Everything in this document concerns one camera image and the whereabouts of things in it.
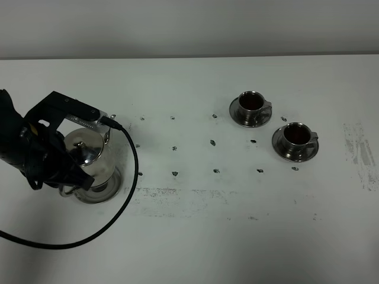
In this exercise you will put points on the near steel cup saucer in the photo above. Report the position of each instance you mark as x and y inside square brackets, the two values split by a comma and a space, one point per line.
[304, 154]

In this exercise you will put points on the near stainless steel teacup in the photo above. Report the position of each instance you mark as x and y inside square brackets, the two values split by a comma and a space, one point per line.
[298, 137]

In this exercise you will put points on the far stainless steel teacup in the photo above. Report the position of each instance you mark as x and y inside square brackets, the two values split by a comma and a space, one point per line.
[252, 105]

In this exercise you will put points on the stainless steel teacup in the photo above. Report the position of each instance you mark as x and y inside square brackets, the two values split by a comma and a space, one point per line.
[252, 105]
[298, 137]

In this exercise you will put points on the stainless steel teapot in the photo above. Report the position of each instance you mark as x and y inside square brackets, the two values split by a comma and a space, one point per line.
[92, 151]

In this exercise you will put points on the steel teapot saucer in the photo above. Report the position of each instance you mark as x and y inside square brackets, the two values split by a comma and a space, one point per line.
[101, 193]

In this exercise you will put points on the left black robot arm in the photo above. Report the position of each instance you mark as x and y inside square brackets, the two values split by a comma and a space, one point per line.
[10, 147]

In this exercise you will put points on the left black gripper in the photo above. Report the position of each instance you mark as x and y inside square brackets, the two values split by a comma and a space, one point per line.
[44, 157]

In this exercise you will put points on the steel cup saucer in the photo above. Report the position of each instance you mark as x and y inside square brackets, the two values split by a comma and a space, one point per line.
[304, 154]
[258, 122]

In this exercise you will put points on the far steel cup saucer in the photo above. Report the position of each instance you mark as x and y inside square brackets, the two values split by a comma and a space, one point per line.
[258, 122]

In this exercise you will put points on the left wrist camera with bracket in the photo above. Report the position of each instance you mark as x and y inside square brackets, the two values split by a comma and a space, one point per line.
[56, 107]

